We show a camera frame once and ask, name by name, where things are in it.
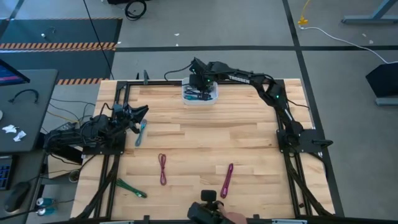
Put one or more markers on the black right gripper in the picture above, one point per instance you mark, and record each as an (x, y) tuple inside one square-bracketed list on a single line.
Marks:
[(199, 77)]

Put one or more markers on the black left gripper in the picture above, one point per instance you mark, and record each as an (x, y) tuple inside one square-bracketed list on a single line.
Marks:
[(122, 116)]

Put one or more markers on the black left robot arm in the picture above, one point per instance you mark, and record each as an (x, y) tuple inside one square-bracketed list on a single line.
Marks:
[(71, 137)]

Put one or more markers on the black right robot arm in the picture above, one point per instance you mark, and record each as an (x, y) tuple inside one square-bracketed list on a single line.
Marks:
[(267, 87)]

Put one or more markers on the white plastic bin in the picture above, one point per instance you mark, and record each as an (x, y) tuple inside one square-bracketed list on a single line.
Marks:
[(199, 102)]

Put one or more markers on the black table clamp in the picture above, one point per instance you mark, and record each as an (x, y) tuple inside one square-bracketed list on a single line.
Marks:
[(256, 218), (146, 219), (145, 77)]

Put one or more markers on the grey desk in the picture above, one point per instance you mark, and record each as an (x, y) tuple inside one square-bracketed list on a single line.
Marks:
[(34, 118)]

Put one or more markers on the white label strip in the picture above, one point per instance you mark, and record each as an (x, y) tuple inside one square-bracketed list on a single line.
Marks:
[(116, 222), (289, 221)]

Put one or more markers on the black hazard striped floor mat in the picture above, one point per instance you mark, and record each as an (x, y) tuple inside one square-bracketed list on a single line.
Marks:
[(62, 31)]

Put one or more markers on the white paper scrap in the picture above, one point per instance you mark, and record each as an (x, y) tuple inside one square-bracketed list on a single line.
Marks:
[(19, 135), (9, 128)]

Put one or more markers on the blue drink can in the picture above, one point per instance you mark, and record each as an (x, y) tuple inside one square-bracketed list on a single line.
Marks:
[(46, 211), (45, 202)]

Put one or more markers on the person's hand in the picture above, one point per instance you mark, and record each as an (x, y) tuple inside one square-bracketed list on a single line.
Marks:
[(234, 217)]

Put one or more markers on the computer monitor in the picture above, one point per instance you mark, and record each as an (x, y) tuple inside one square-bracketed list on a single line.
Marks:
[(9, 76)]

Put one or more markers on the black keyboard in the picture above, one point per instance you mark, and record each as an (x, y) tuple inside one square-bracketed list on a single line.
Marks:
[(4, 174)]

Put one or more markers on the black computer mouse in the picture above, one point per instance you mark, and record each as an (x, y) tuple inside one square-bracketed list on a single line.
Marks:
[(15, 197)]

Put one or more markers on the grey blue desk leg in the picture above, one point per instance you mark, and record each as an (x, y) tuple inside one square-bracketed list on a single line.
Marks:
[(367, 20)]

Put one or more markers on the black floor stand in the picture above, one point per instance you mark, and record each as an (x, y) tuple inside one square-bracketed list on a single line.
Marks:
[(384, 79)]

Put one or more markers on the black aluminium table frame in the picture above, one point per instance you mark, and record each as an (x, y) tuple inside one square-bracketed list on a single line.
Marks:
[(155, 82)]

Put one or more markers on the black handheld camera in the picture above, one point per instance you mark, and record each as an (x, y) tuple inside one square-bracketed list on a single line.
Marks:
[(205, 214)]

